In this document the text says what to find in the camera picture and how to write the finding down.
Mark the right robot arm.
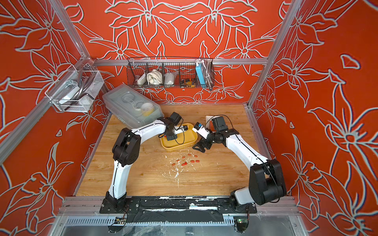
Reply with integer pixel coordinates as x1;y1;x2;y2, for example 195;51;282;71
193;116;287;206

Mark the black wire wall basket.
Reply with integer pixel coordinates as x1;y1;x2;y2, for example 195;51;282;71
127;57;215;90

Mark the white cloth in basket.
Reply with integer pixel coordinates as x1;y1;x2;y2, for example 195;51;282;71
146;69;163;85

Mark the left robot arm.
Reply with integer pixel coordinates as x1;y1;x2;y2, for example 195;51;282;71
99;112;185;214

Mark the white square box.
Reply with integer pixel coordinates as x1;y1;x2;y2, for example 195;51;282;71
205;116;219;132

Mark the clear lidded storage container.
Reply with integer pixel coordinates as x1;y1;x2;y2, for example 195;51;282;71
103;84;164;129

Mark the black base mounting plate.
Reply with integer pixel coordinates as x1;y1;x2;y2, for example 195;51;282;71
99;196;257;214

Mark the blue box in basket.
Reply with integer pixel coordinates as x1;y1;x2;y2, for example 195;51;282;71
195;59;206;88

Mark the yellow plastic tray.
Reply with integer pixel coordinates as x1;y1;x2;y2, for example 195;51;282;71
160;123;198;151

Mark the clear wall-mounted bin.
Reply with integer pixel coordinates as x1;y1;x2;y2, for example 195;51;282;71
45;65;104;113

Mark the yellow tape roll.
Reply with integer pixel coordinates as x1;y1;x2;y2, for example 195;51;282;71
141;103;155;117

